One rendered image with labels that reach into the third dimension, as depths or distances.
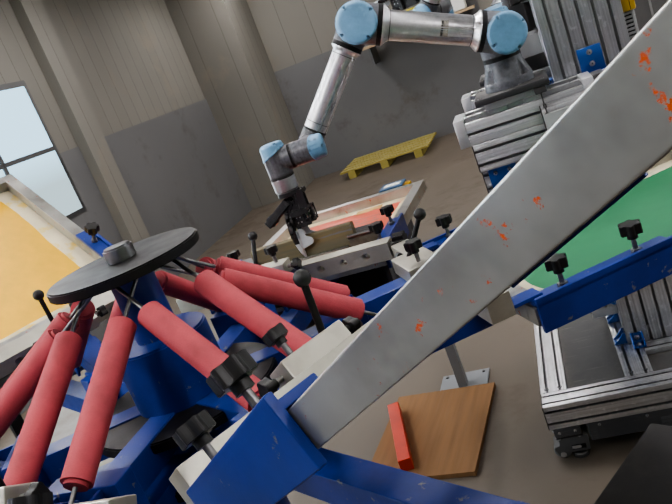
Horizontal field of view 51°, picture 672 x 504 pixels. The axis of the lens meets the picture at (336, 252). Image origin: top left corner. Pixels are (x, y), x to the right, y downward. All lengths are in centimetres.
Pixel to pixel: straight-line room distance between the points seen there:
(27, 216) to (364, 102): 775
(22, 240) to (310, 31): 791
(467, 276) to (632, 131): 12
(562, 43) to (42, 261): 176
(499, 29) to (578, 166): 180
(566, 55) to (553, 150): 214
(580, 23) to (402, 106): 752
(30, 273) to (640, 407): 197
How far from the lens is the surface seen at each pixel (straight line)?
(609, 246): 163
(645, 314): 271
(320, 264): 193
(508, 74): 224
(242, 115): 952
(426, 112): 984
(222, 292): 129
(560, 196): 31
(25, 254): 240
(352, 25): 205
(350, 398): 48
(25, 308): 220
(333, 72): 221
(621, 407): 252
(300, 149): 211
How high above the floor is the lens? 154
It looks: 15 degrees down
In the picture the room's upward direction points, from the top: 21 degrees counter-clockwise
